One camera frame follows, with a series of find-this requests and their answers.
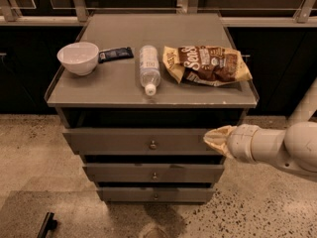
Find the grey top drawer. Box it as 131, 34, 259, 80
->
63, 128, 220, 156

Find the grey drawer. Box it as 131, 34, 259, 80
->
83, 164, 224, 183
98, 187, 215, 203
63, 128, 220, 156

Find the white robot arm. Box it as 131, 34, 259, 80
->
203, 79, 317, 180

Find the grey drawer cabinet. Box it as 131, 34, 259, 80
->
44, 13, 260, 204

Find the grey bottom drawer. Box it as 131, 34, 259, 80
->
98, 187, 215, 203

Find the grey middle drawer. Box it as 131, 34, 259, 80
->
83, 164, 224, 183

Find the brown yellow chip bag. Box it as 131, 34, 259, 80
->
162, 46, 253, 86

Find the clear plastic water bottle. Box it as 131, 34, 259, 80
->
140, 46, 160, 96

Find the dark blue snack bar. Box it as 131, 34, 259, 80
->
98, 47, 134, 63

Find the white bowl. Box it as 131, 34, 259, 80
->
56, 42, 99, 75

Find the black object on floor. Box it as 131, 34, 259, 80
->
37, 212, 57, 238

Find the metal railing frame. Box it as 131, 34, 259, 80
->
0, 0, 317, 28

